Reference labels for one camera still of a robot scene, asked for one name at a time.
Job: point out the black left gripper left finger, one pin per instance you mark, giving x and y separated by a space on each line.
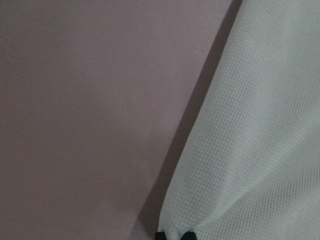
160 235

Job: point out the olive green long-sleeve shirt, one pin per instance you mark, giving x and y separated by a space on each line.
250 168

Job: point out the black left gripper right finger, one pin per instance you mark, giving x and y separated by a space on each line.
189 235

